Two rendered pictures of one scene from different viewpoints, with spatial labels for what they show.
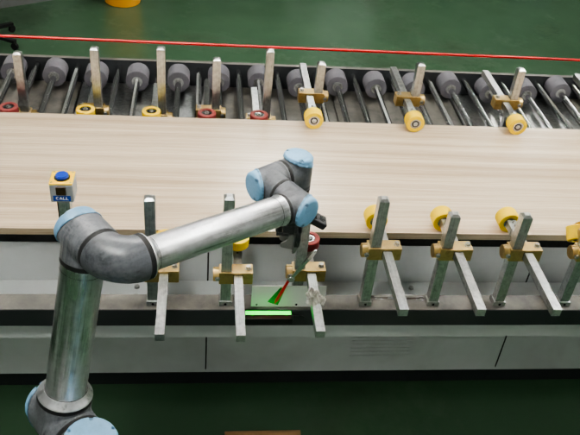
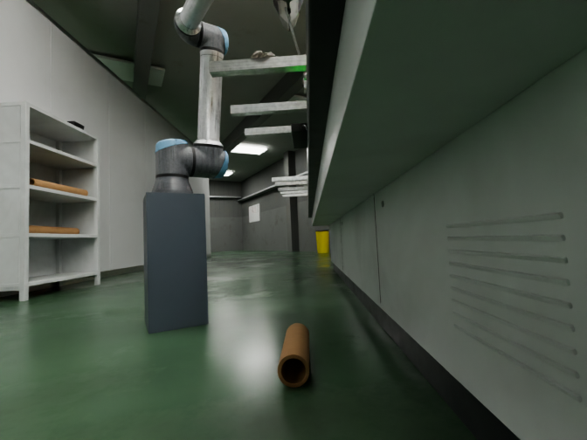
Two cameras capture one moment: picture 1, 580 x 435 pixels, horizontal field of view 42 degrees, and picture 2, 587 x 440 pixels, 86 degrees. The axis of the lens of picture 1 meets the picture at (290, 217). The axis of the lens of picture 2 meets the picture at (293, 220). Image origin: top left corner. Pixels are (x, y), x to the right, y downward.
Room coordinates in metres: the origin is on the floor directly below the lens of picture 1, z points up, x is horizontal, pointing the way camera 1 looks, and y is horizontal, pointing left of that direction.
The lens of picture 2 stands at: (2.05, -0.92, 0.36)
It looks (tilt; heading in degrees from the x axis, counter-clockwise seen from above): 4 degrees up; 101
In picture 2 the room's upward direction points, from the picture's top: 3 degrees counter-clockwise
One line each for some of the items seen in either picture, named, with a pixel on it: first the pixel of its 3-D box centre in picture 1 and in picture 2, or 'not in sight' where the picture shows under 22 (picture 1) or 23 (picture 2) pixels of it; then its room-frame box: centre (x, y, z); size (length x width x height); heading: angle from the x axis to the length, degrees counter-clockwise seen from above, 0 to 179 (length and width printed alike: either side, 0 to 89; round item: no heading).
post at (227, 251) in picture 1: (227, 253); not in sight; (1.93, 0.20, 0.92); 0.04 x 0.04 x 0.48; 8
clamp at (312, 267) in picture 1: (305, 271); not in sight; (1.98, -0.07, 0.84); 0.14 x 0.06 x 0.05; 98
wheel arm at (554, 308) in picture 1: (530, 261); not in sight; (2.03, -0.84, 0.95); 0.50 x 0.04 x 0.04; 8
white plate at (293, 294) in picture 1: (288, 296); not in sight; (1.94, -0.02, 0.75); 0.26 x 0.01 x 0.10; 98
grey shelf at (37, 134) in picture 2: not in sight; (44, 206); (-0.72, 1.46, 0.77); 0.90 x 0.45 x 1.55; 99
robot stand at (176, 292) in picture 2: not in sight; (174, 258); (1.19, 0.46, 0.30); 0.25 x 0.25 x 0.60; 39
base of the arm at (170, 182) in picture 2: not in sight; (172, 186); (1.19, 0.46, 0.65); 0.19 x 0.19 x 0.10
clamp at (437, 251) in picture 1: (450, 250); not in sight; (2.05, -0.57, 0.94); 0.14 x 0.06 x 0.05; 98
